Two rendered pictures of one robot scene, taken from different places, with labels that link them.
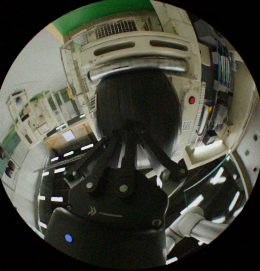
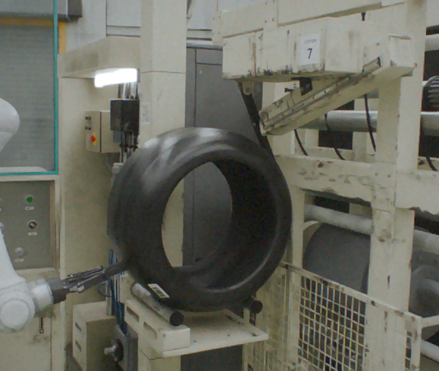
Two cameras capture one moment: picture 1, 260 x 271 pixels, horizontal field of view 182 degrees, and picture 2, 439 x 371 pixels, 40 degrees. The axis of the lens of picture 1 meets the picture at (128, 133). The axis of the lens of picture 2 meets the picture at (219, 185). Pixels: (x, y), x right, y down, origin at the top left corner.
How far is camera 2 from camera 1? 1.86 m
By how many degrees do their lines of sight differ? 80
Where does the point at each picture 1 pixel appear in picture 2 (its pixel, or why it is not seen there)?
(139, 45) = (142, 321)
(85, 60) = (161, 336)
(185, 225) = not seen: outside the picture
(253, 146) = (26, 215)
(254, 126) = (43, 234)
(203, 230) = not seen: outside the picture
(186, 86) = not seen: hidden behind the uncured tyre
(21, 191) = not seen: outside the picture
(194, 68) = (122, 288)
